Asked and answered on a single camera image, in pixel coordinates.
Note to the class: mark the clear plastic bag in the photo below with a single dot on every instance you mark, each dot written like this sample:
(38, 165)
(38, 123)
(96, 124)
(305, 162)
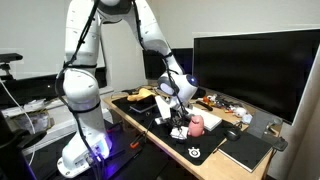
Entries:
(33, 120)

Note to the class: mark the black computer mouse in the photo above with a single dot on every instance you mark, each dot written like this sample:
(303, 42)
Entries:
(232, 134)

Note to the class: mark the small orange trinkets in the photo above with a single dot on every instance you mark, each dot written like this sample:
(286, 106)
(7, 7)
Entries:
(207, 99)

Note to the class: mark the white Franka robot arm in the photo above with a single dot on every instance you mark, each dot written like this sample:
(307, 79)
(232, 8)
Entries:
(81, 90)

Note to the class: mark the black notebook white pages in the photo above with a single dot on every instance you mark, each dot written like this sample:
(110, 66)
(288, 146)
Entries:
(143, 107)

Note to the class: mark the small white toy figure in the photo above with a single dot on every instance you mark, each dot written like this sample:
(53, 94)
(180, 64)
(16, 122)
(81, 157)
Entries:
(240, 111)

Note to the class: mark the flat black notebook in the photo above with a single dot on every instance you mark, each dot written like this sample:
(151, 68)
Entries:
(246, 151)

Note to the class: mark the black remote control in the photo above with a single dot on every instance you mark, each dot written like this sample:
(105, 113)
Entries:
(204, 106)

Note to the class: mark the large black computer monitor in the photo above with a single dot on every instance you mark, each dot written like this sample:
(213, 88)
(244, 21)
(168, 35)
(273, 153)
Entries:
(260, 70)

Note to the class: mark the yellow cloth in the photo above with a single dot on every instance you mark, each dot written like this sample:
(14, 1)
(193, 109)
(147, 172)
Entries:
(138, 95)

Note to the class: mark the small white AirTag box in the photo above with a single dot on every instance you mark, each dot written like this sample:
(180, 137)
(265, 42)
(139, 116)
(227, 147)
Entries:
(159, 121)

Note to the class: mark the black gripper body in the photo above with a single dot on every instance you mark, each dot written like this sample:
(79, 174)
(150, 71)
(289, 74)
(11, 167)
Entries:
(176, 115)

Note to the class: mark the black desk clamp mount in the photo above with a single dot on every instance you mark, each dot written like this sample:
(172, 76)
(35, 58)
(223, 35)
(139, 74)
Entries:
(280, 144)

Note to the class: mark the black desk mat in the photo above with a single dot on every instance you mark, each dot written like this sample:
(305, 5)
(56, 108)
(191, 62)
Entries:
(200, 146)

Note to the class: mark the black camera on stand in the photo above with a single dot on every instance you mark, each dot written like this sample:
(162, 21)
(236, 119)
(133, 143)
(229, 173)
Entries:
(10, 57)

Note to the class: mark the black oval case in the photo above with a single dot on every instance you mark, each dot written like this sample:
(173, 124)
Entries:
(200, 92)

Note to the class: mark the grey metal stand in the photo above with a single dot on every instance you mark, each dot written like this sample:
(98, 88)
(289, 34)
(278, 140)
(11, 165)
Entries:
(260, 123)

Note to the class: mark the white AirTag paper sleeve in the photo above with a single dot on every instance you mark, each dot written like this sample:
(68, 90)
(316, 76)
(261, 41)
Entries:
(178, 135)

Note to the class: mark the black tripod stand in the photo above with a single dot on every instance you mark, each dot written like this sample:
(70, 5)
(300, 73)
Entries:
(13, 146)

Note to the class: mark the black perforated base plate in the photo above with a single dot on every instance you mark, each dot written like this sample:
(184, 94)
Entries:
(133, 163)

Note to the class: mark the orange black clamp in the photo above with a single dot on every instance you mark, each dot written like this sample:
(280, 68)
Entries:
(136, 141)

